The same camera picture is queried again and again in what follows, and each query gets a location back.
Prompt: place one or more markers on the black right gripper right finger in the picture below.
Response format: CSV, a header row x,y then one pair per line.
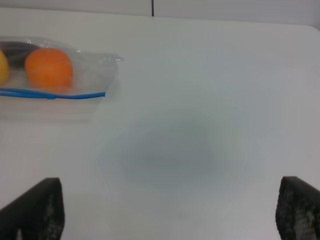
x,y
297,213

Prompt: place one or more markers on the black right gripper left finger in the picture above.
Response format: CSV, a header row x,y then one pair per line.
x,y
38,214

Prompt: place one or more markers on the clear zip bag blue seal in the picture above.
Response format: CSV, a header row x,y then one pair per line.
x,y
93,72

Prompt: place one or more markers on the dark object inside bag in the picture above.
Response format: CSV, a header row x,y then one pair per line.
x,y
16,52

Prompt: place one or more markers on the yellow pear fruit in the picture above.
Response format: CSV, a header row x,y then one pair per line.
x,y
4,68

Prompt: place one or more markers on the orange fruit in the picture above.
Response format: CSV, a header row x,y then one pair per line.
x,y
49,68

